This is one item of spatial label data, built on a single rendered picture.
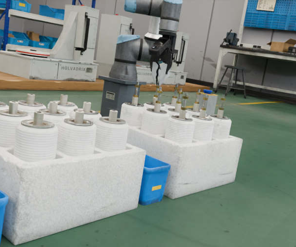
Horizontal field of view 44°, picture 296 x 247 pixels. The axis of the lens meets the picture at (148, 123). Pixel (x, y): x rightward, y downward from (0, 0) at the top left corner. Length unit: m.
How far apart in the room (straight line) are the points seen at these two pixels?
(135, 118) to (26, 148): 0.60
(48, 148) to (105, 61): 3.41
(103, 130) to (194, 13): 6.50
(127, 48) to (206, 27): 5.40
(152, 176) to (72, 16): 2.89
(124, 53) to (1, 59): 1.94
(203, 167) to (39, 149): 0.64
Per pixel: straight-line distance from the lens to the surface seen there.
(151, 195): 1.15
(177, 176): 1.20
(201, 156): 1.28
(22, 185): 0.83
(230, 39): 6.08
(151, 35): 1.92
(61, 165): 0.87
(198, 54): 7.26
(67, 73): 3.58
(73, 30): 3.81
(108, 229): 0.98
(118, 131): 1.00
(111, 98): 1.91
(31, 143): 0.86
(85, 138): 0.93
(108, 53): 4.22
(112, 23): 4.21
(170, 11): 1.48
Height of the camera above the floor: 0.45
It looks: 11 degrees down
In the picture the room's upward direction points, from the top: 9 degrees clockwise
